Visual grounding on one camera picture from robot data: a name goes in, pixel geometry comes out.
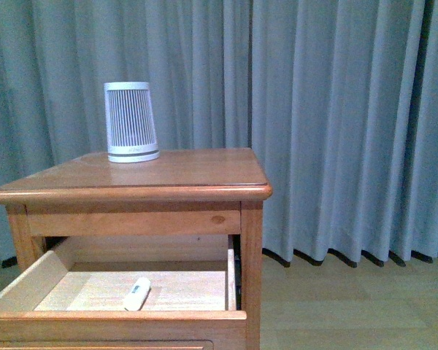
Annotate wooden drawer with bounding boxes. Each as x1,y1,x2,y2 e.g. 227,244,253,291
0,244,256,349

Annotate wooden nightstand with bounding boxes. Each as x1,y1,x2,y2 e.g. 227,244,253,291
0,149,272,349

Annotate white slatted cylindrical device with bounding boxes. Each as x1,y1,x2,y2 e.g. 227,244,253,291
104,82,160,163

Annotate grey-green curtain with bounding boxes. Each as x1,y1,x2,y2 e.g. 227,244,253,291
0,1,438,262

